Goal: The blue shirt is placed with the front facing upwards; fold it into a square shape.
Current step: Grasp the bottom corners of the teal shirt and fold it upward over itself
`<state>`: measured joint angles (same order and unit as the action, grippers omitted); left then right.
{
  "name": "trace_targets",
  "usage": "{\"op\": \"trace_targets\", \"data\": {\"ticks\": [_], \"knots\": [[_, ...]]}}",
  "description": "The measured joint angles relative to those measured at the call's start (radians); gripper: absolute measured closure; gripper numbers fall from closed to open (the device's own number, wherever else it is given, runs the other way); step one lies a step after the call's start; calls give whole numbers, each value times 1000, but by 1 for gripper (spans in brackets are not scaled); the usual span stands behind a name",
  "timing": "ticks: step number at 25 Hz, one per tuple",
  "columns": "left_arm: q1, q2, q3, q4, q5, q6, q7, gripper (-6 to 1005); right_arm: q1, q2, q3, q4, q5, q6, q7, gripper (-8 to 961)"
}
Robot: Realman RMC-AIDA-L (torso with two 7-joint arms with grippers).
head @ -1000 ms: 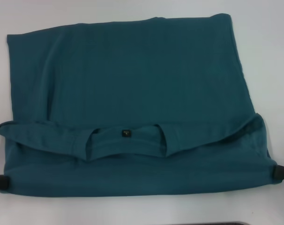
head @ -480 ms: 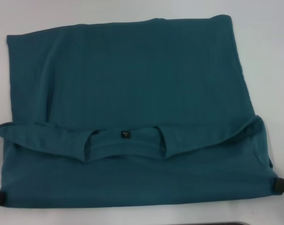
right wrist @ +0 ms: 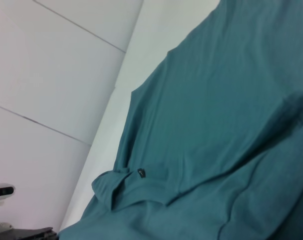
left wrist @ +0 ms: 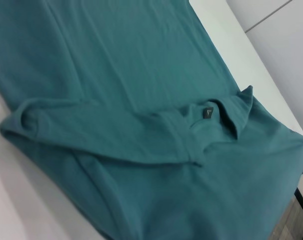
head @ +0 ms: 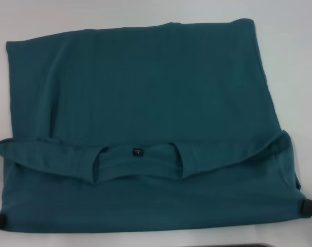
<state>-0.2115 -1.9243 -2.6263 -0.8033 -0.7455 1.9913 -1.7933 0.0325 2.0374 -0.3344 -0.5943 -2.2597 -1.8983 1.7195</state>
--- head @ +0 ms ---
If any teal t-shirt with cream lettering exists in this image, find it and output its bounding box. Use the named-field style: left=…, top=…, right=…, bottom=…
left=0, top=17, right=305, bottom=232

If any dark flat edge object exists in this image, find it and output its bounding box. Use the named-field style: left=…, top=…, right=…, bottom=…
left=217, top=243, right=272, bottom=247

